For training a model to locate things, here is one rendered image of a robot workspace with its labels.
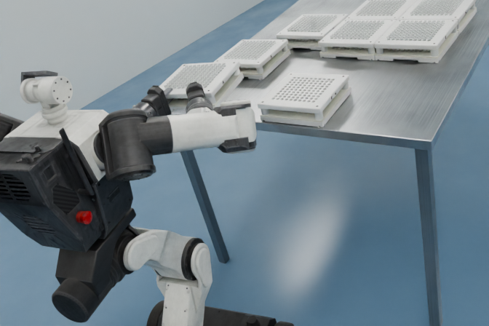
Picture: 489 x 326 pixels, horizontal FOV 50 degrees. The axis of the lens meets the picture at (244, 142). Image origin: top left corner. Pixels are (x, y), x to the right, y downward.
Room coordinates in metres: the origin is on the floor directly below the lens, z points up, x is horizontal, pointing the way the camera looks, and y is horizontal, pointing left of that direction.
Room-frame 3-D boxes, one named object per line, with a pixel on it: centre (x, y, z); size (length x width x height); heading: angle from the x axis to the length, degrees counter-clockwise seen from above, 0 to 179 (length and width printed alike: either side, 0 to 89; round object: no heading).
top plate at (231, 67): (1.76, 0.11, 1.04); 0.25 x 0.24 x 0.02; 59
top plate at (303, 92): (1.67, -0.25, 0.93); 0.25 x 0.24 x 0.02; 49
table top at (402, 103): (2.18, -0.60, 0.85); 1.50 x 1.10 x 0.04; 139
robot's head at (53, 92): (1.22, 0.42, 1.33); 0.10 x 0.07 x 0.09; 59
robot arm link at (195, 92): (1.53, 0.11, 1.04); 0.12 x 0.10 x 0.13; 1
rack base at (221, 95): (1.76, 0.11, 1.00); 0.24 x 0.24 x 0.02; 59
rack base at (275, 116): (1.67, -0.25, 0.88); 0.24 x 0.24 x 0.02; 49
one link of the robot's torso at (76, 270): (1.14, 0.48, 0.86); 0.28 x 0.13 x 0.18; 149
